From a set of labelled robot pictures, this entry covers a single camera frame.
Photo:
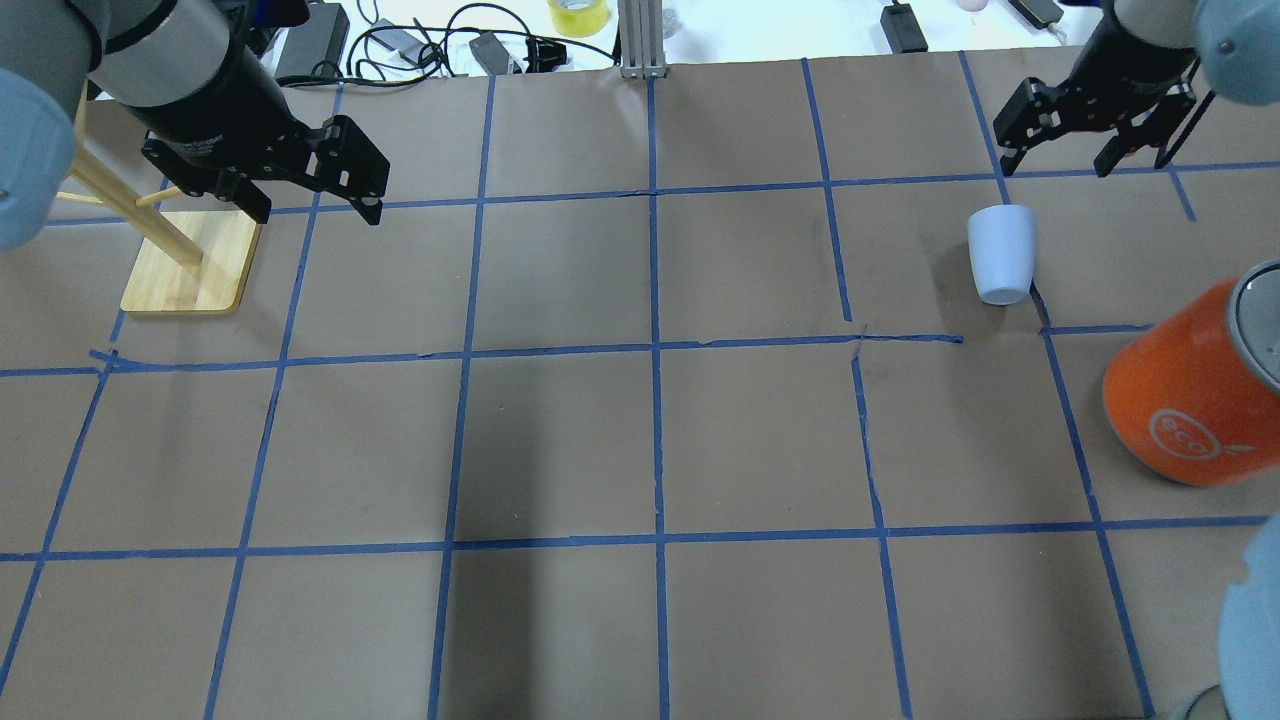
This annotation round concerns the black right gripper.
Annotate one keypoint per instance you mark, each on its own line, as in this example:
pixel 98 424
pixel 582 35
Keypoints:
pixel 1128 62

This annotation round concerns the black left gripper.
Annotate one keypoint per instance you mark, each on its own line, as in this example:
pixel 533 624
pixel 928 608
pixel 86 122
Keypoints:
pixel 218 108

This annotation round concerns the light blue plastic cup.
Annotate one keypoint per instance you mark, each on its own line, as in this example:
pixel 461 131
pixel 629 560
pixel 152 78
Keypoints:
pixel 1002 251

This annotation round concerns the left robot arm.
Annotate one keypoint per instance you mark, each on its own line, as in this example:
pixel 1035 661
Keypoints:
pixel 188 71

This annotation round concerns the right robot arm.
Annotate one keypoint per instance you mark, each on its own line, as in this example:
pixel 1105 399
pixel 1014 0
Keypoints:
pixel 1234 44

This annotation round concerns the black power adapter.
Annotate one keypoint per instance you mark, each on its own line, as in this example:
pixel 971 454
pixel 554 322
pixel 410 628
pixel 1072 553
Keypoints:
pixel 312 51

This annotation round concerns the wooden mug tree stand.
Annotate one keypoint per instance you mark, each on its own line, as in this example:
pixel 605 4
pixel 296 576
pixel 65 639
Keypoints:
pixel 190 262

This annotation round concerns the small black charger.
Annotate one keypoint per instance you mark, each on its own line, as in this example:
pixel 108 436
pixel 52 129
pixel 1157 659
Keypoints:
pixel 902 29

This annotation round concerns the yellow tape roll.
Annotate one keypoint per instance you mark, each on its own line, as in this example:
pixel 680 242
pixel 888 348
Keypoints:
pixel 578 18

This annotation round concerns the aluminium frame post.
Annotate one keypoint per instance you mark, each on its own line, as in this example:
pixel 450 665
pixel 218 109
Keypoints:
pixel 640 35

